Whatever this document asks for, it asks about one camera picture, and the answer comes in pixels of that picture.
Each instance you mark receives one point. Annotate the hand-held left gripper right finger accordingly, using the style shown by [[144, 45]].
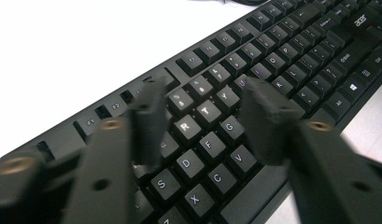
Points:
[[266, 124]]

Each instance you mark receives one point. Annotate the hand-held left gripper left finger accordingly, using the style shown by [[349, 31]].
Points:
[[149, 124]]

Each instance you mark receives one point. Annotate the black computer keyboard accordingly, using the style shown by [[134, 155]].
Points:
[[272, 62]]

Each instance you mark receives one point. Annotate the white table cover board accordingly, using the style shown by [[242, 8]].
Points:
[[70, 46]]

